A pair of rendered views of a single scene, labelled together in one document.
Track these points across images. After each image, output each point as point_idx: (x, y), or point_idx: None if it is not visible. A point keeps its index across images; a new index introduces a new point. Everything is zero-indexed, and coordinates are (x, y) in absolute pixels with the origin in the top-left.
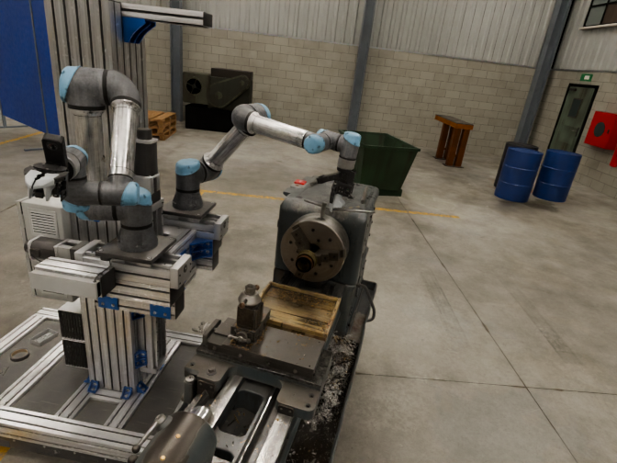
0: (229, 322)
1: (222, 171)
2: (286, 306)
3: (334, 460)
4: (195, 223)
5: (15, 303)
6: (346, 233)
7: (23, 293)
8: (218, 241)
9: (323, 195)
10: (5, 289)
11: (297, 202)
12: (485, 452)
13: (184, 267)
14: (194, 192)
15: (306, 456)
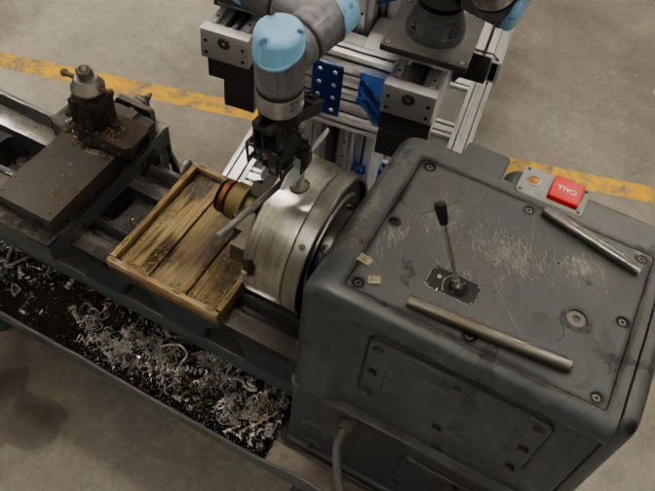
0: (139, 122)
1: None
2: (216, 225)
3: (179, 479)
4: (398, 57)
5: (551, 77)
6: (298, 267)
7: (579, 79)
8: (411, 125)
9: (464, 223)
10: (584, 60)
11: (400, 160)
12: None
13: (218, 39)
14: (423, 7)
15: (42, 302)
